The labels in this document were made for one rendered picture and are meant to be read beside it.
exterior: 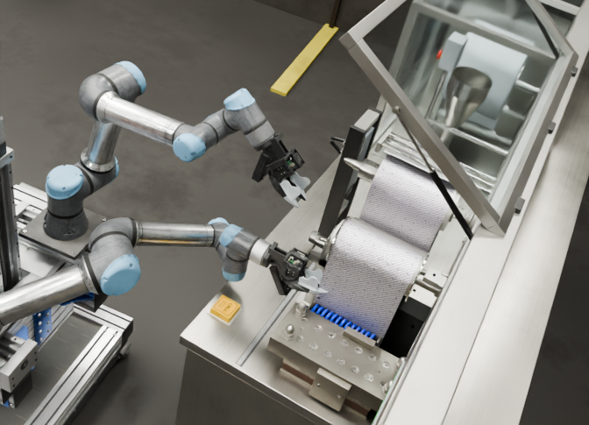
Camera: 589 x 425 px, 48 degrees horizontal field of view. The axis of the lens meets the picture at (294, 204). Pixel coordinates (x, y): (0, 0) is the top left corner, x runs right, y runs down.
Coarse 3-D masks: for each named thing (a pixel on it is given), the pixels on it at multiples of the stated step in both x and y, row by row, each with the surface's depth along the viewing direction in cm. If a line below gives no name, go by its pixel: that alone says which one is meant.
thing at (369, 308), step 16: (336, 272) 193; (336, 288) 197; (352, 288) 194; (368, 288) 191; (320, 304) 203; (336, 304) 200; (352, 304) 197; (368, 304) 194; (384, 304) 191; (352, 320) 200; (368, 320) 197; (384, 320) 194
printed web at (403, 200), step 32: (384, 160) 201; (384, 192) 200; (416, 192) 197; (352, 224) 191; (384, 224) 207; (416, 224) 201; (352, 256) 187; (384, 256) 185; (416, 256) 186; (384, 288) 188
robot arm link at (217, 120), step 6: (216, 114) 187; (222, 114) 185; (204, 120) 185; (210, 120) 185; (216, 120) 185; (222, 120) 185; (216, 126) 184; (222, 126) 185; (228, 126) 185; (222, 132) 185; (228, 132) 188; (234, 132) 189; (222, 138) 186; (216, 144) 186
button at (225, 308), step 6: (222, 300) 211; (228, 300) 212; (216, 306) 209; (222, 306) 209; (228, 306) 210; (234, 306) 210; (210, 312) 209; (216, 312) 207; (222, 312) 207; (228, 312) 208; (234, 312) 208; (222, 318) 208; (228, 318) 206
